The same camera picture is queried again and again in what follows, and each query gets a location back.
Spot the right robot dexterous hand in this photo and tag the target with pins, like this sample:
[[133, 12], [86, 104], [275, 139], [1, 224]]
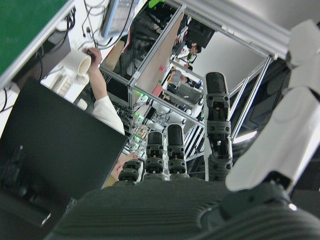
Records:
[[155, 215]]

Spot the operator arm white sleeve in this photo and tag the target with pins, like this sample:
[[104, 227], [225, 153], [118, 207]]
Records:
[[102, 100]]

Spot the black Huawei monitor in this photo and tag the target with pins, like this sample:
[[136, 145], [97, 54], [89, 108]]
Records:
[[55, 145]]

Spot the seated person grey shirt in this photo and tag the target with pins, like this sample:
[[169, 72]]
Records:
[[177, 77]]

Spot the blue framed tablet screen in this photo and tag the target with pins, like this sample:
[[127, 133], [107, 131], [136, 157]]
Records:
[[117, 17]]

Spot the aluminium frame beam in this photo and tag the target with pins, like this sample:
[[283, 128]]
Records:
[[237, 22]]

